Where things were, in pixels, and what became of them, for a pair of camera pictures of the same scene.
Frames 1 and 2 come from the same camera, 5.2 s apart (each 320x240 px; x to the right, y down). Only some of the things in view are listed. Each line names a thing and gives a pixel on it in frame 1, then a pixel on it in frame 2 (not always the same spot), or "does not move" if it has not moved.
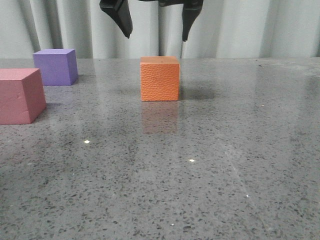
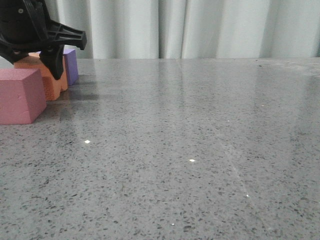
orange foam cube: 159,78 to 53,86
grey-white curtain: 224,29 does not move
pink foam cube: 22,95 does not move
